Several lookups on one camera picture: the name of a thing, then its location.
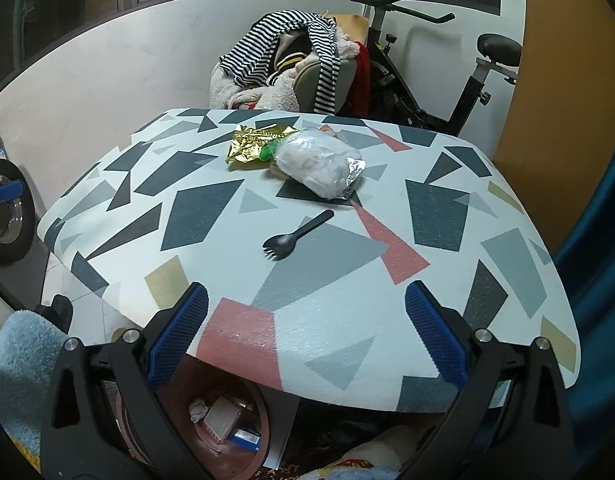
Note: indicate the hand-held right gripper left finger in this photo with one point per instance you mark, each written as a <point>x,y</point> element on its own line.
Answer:
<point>180,340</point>

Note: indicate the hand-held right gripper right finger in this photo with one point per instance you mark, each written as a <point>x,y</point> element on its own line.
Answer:
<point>437,340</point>

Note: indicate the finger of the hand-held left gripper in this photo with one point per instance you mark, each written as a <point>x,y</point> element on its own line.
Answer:
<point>7,194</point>

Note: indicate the white tissue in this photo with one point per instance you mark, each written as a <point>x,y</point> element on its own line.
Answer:
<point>200,410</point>

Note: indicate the clear plastic container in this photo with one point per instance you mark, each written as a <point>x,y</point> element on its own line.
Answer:
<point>222,417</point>

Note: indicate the blue packet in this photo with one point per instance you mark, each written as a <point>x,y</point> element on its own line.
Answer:
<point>245,437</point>

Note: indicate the brown round bin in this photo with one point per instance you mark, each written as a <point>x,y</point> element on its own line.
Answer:
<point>247,460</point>

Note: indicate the black plastic spork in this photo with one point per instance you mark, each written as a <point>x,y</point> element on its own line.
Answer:
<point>292,237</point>

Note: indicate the washing machine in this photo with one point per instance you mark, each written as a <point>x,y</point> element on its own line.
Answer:
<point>7,250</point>

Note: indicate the fluffy light blue cloth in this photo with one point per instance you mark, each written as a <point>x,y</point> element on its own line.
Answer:
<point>357,474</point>
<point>22,375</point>

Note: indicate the blue curtain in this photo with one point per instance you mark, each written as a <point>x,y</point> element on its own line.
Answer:
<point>602,310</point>

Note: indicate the gold foil wrapper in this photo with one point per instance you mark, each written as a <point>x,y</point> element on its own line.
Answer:
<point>252,147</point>

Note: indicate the clear plastic bag with food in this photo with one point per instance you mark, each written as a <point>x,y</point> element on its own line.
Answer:
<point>317,162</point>

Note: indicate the white fleece garment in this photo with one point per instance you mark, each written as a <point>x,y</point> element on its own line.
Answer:
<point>237,92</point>

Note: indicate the black exercise bike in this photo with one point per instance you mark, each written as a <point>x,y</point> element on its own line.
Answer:
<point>427,85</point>

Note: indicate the red garment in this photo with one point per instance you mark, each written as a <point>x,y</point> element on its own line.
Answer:
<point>365,75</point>

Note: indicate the beige chair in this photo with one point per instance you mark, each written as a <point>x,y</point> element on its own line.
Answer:
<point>307,87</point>

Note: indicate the wooden door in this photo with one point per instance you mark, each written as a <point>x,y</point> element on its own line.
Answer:
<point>562,85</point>

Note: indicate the dark sweater with yellow stripes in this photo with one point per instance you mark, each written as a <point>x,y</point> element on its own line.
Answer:
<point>287,60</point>

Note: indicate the black white striped shirt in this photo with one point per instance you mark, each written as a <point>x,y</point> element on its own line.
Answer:
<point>272,40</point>

